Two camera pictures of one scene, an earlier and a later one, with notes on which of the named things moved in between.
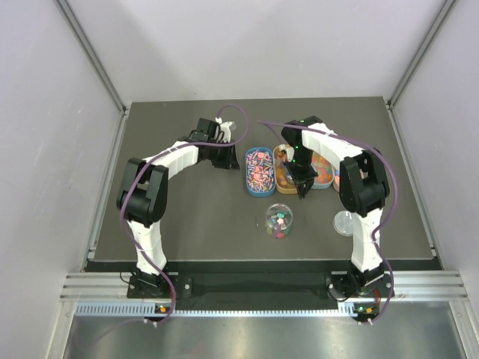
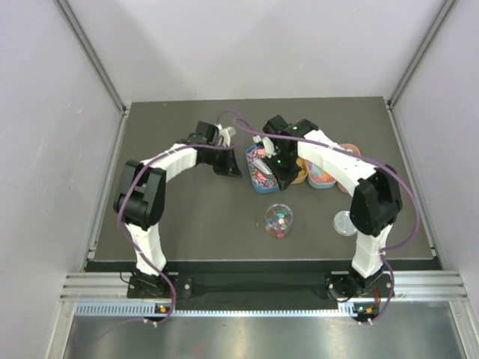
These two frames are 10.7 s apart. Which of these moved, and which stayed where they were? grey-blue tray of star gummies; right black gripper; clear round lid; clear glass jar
Moved: right black gripper
Stayed: grey-blue tray of star gummies; clear glass jar; clear round lid
